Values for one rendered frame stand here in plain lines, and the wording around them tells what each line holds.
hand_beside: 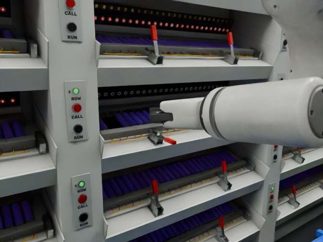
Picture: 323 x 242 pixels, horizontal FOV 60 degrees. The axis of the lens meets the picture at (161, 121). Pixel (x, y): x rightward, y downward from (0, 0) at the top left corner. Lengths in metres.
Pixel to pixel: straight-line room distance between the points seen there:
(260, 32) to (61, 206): 0.80
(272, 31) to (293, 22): 0.61
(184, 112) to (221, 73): 0.39
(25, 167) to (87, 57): 0.25
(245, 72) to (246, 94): 0.52
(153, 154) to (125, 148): 0.08
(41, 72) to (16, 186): 0.22
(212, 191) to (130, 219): 0.29
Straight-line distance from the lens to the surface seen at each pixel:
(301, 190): 1.46
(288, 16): 0.38
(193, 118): 0.44
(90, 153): 0.62
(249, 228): 1.14
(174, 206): 0.83
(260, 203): 1.12
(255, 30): 1.05
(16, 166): 0.62
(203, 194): 0.90
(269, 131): 0.36
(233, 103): 0.39
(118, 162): 0.66
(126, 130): 0.69
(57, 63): 0.57
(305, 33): 0.42
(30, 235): 0.73
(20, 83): 0.57
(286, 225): 1.41
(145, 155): 0.69
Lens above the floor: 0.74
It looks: 12 degrees down
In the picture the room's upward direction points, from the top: straight up
